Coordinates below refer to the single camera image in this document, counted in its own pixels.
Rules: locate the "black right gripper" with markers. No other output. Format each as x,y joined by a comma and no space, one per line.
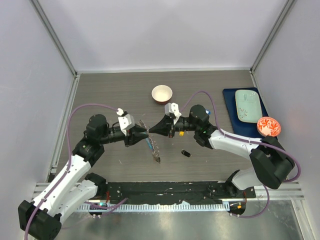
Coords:
165,126

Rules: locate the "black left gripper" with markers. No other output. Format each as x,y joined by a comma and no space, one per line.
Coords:
132,137

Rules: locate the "black tag key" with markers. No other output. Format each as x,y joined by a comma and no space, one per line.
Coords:
185,153

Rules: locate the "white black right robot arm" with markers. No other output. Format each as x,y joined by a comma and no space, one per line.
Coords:
270,165

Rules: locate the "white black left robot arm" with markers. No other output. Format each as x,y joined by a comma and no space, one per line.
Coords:
43,217

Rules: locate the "red bowl white inside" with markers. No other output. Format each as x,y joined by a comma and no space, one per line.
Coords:
161,94

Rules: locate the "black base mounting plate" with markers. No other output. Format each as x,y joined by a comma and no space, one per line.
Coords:
169,193

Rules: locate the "pale green rectangular plate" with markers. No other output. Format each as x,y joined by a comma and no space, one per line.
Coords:
248,106

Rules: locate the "orange white patterned bowl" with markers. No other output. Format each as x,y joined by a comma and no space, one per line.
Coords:
268,126

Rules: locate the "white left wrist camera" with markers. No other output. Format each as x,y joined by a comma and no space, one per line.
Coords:
125,120

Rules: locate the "perforated cable duct strip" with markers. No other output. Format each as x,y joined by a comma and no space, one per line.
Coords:
183,207

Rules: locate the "aluminium frame rail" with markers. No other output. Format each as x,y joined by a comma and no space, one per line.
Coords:
53,35

